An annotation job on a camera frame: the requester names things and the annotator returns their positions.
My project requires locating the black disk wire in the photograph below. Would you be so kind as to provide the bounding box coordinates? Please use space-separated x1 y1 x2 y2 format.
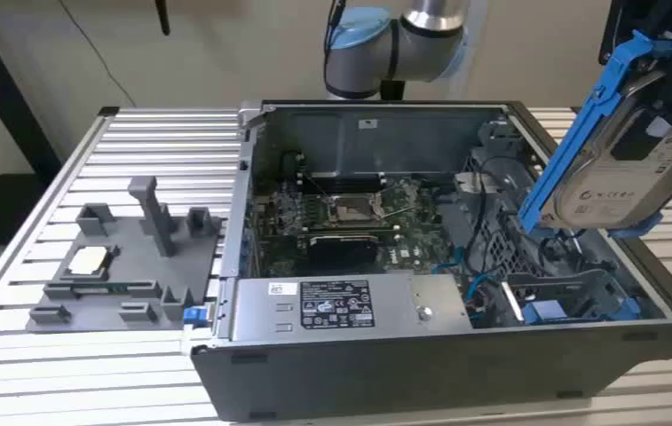
538 236 581 268

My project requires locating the thin locking lever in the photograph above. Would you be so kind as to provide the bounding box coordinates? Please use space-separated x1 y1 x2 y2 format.
303 172 331 200

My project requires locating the black graphics card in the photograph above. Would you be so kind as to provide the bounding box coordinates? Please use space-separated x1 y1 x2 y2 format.
304 233 382 274

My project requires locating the perforated metal disk bay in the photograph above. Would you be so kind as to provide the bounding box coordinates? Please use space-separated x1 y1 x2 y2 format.
451 146 626 320

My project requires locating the green motherboard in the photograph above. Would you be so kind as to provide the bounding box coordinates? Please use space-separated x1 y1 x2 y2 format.
248 175 472 279

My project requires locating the silver power supply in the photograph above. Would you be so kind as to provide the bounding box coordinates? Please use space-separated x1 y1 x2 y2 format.
231 272 470 343

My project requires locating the hard disk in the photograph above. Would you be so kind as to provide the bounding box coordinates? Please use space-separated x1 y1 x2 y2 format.
516 28 672 240

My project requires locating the metal socket cover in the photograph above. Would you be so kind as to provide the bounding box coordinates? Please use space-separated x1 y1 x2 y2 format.
372 183 423 212

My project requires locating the long black wire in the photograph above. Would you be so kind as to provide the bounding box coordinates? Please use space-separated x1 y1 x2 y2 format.
466 154 527 272

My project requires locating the grey parts rack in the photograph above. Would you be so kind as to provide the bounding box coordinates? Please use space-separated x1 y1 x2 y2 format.
25 176 227 333

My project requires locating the black antenna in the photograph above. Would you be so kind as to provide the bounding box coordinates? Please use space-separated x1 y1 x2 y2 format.
152 0 172 36

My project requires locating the green RAM stick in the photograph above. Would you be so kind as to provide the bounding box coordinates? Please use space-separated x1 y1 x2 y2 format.
73 282 156 295

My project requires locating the CPU socket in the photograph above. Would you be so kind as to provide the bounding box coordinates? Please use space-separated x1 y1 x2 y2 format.
326 193 382 225

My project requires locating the dark grey PC case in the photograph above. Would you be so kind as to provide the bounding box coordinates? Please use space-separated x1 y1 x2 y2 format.
189 99 672 421

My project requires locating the blue wire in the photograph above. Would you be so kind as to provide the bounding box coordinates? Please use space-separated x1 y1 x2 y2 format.
432 259 502 307

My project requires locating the silver CPU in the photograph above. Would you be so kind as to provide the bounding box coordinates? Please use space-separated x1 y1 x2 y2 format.
68 246 117 276

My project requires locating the thin black wall cable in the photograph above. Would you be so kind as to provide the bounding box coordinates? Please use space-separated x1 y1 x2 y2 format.
57 0 136 108

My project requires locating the blue disk carrier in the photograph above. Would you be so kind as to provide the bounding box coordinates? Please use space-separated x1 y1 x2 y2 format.
520 295 639 324

